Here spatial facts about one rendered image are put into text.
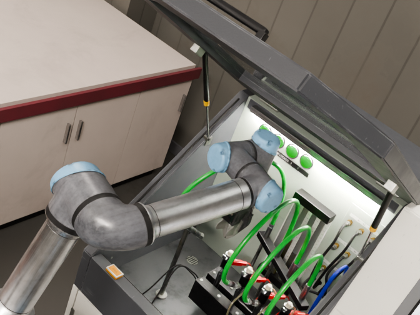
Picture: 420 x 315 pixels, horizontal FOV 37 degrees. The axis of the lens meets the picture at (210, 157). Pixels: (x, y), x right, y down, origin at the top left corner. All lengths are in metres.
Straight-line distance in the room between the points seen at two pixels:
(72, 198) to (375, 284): 0.86
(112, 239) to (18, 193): 1.98
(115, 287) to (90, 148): 1.53
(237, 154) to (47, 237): 0.49
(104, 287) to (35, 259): 0.59
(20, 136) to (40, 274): 1.59
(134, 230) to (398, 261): 0.75
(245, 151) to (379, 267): 0.49
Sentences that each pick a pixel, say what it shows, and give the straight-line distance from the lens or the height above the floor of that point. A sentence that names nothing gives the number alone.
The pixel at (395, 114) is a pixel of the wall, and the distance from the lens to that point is 3.49.
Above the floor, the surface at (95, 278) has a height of 0.89.
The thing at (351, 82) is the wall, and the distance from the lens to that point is 3.56.
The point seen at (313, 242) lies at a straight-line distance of 2.10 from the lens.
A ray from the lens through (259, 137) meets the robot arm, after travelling 1.62.
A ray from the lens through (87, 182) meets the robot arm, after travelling 1.38.
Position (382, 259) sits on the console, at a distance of 1.77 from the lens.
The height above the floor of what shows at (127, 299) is 0.93.
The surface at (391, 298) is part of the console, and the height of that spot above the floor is 1.33.
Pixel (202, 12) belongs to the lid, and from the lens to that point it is 1.19.
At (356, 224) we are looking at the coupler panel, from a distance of 2.03.
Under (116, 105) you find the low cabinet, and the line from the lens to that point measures 3.36.
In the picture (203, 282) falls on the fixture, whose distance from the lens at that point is 2.05.
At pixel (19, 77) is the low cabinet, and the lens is 3.10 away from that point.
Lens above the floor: 2.35
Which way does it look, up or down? 31 degrees down
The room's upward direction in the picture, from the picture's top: 22 degrees clockwise
